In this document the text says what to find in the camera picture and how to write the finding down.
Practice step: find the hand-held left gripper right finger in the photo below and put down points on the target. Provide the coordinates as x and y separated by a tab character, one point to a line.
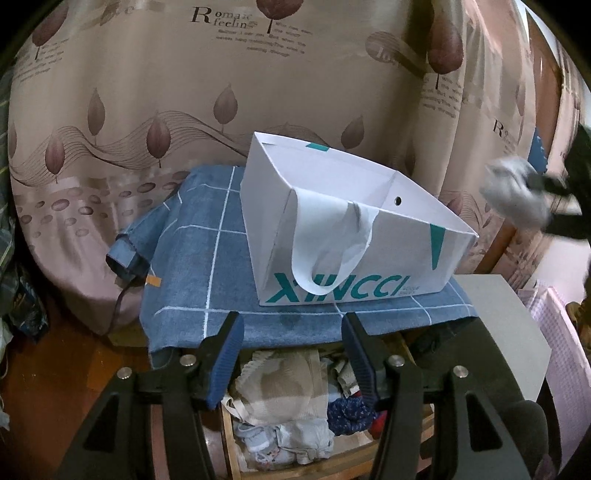
360	355

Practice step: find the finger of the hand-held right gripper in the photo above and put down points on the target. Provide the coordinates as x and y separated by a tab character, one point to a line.
549	182

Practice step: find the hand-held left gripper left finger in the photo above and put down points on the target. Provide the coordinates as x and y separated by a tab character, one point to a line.
226	355

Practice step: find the khaki underwear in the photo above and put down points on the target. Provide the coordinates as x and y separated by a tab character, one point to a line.
341	374

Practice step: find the grey underwear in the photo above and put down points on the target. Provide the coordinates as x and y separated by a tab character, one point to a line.
512	194

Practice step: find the navy dotted underwear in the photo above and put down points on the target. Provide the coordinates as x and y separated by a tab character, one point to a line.
348	413

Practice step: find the beige lace underwear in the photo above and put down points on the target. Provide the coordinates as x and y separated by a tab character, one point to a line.
281	383

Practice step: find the red underwear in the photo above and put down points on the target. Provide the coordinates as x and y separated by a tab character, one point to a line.
375	422

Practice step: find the white patterned underwear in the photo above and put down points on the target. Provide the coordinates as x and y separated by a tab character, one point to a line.
286	438

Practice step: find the wooden drawer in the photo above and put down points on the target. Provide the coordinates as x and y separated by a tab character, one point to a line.
323	466

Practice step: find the white paper bag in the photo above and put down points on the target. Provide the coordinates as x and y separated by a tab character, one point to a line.
392	240

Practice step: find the brown wooden wardrobe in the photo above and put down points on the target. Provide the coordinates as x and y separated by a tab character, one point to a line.
547	92

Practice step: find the blue checked cloth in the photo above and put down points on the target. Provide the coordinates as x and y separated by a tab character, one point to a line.
194	258

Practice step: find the grey board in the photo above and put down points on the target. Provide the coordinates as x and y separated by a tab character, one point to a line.
503	332

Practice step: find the pink cloth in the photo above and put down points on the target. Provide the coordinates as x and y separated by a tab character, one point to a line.
563	350

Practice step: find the blue packet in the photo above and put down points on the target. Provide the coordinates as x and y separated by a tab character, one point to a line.
27	304

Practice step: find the plaid cloth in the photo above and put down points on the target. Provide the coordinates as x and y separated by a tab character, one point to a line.
5	258

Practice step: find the leaf print bed sheet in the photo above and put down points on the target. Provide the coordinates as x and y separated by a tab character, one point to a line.
138	69

